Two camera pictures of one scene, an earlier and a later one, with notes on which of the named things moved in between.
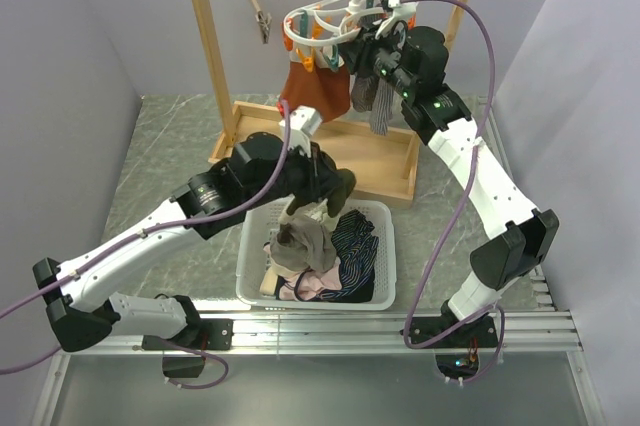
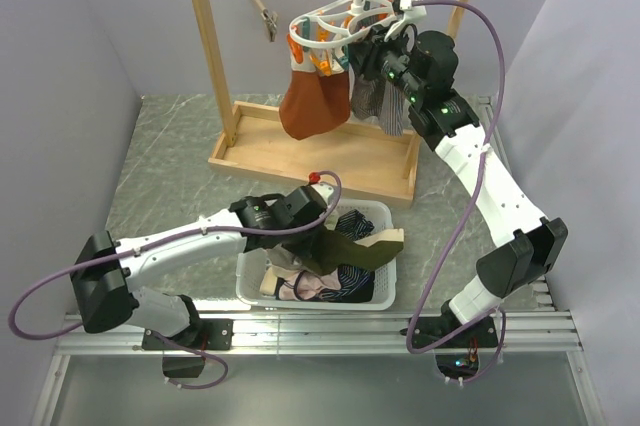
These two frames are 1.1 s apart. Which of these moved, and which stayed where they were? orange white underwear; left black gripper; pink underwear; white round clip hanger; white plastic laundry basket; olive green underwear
Moved: olive green underwear; white round clip hanger; left black gripper
Stayed: white plastic laundry basket; orange white underwear; pink underwear
